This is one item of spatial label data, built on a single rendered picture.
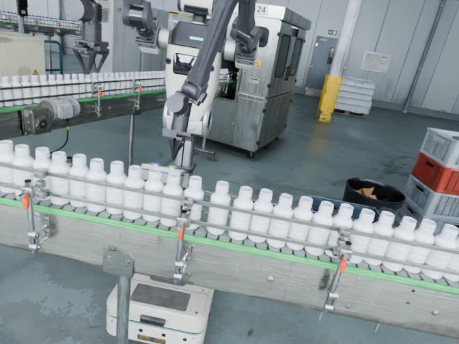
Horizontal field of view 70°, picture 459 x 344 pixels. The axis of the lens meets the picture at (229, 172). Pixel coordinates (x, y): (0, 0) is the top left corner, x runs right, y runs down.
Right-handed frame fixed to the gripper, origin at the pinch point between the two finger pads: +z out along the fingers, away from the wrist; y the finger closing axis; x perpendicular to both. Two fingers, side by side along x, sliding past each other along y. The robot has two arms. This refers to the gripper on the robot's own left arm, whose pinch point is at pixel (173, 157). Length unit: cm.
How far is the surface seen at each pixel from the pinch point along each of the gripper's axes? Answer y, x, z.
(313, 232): 49, -17, 13
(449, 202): 194, 165, -3
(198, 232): 15.1, -14.5, 20.9
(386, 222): 68, -18, 6
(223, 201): 21.1, -18.4, 9.6
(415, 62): 537, 1088, -468
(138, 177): -5.2, -18.1, 7.7
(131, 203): -6.2, -17.1, 15.9
